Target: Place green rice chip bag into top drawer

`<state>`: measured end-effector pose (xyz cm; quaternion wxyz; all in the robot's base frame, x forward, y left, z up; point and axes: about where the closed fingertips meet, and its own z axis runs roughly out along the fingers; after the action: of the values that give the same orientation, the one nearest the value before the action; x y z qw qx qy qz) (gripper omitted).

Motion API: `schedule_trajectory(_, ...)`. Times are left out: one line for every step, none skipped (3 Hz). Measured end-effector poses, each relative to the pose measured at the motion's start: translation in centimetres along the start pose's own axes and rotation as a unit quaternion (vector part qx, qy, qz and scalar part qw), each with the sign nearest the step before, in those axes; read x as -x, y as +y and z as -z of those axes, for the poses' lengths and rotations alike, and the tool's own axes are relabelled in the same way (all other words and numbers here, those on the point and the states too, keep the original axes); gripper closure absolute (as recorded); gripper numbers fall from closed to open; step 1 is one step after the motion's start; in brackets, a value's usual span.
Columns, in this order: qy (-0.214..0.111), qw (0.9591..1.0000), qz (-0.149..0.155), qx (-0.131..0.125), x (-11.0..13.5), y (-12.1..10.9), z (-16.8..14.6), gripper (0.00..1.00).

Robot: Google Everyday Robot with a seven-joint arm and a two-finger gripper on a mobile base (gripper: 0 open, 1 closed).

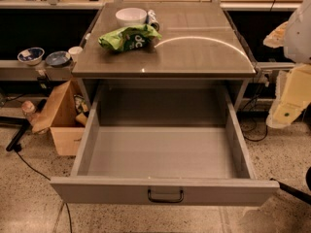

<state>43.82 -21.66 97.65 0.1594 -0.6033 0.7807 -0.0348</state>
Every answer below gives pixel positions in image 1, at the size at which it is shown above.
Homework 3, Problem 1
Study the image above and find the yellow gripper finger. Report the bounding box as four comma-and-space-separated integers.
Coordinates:
263, 21, 288, 49
266, 64, 311, 129

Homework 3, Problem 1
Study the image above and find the green rice chip bag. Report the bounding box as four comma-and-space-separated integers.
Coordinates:
98, 24, 161, 52

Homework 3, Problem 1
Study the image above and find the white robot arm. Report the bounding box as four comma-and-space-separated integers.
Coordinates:
263, 0, 311, 128

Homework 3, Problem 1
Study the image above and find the grey cabinet with brown top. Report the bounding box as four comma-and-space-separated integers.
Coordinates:
73, 2, 256, 107

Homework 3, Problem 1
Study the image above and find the grey open top drawer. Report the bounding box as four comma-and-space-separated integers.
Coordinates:
51, 85, 279, 206

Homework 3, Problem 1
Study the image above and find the black stand leg right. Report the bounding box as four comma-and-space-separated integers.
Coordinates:
278, 182, 311, 205

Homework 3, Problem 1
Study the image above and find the black stand leg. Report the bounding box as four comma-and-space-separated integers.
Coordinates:
278, 182, 311, 205
0, 116, 30, 152

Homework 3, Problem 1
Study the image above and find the silver drink can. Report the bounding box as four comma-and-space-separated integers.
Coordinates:
147, 10, 160, 31

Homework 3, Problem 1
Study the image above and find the small white cup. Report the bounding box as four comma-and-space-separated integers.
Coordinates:
68, 47, 83, 62

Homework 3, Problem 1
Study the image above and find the blue grey bowl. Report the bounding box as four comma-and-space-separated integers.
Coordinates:
45, 50, 71, 67

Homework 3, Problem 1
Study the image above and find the cardboard box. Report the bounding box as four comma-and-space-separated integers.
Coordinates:
32, 80, 85, 155

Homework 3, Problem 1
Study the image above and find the blue white patterned bowl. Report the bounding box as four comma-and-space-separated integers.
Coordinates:
17, 48, 45, 66

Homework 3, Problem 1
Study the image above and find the plastic bottle on floor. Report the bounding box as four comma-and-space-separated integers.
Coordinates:
21, 100, 40, 125

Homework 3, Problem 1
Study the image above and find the grey side shelf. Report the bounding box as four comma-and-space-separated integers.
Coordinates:
0, 60, 74, 82

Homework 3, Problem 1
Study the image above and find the black stand leg left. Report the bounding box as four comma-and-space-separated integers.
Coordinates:
0, 116, 30, 152

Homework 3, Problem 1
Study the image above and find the black cable right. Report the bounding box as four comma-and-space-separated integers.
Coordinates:
238, 94, 270, 143

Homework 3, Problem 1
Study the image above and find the black drawer handle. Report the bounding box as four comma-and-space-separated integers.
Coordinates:
148, 189, 184, 204

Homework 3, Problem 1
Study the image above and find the black floor cable left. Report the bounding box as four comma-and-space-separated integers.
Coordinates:
13, 144, 73, 233

